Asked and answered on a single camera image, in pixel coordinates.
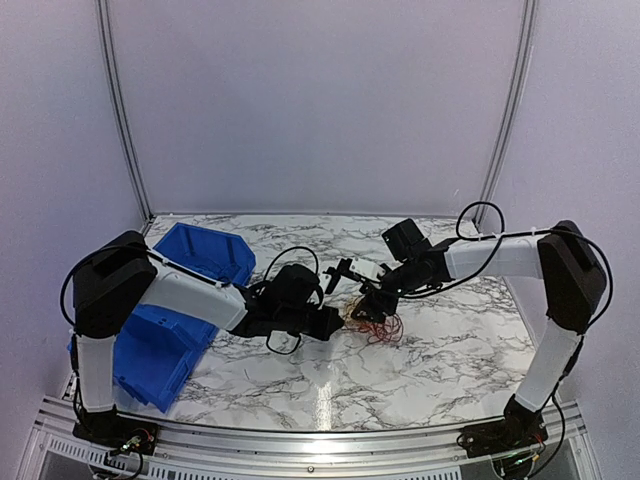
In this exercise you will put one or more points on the left aluminium corner post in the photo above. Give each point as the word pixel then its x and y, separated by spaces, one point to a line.
pixel 106 37

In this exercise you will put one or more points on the aluminium corner post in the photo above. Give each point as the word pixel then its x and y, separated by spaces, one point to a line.
pixel 106 37
pixel 515 92

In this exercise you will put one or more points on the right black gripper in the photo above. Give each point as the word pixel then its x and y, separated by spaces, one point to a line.
pixel 369 302

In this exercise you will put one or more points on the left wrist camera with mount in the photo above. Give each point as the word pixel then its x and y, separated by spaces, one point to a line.
pixel 331 277

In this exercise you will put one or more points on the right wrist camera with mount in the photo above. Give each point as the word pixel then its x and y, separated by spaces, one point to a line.
pixel 367 270

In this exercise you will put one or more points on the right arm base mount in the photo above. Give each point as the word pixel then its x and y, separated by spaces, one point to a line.
pixel 500 432

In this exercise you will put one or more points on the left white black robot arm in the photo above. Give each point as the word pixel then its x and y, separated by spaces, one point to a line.
pixel 102 289

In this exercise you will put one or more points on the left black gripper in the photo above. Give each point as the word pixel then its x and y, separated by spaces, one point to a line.
pixel 325 327

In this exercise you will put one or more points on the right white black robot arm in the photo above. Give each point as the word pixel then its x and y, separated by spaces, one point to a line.
pixel 574 271

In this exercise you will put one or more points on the blue bin middle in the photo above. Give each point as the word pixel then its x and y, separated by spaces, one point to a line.
pixel 154 322

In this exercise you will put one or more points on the blue bin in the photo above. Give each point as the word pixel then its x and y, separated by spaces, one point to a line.
pixel 154 322
pixel 153 373
pixel 217 255

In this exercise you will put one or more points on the right aluminium corner post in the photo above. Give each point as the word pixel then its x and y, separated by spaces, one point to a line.
pixel 515 92

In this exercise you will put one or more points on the aluminium front frame rail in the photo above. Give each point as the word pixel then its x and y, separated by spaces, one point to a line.
pixel 185 451

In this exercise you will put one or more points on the blue bin far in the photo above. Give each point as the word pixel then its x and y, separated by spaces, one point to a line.
pixel 217 255

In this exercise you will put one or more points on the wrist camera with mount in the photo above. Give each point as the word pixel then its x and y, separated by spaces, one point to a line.
pixel 331 277
pixel 367 270

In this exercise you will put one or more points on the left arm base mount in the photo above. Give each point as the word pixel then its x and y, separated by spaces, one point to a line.
pixel 117 432

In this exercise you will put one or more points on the blue bin near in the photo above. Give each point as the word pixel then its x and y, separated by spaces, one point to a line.
pixel 153 373

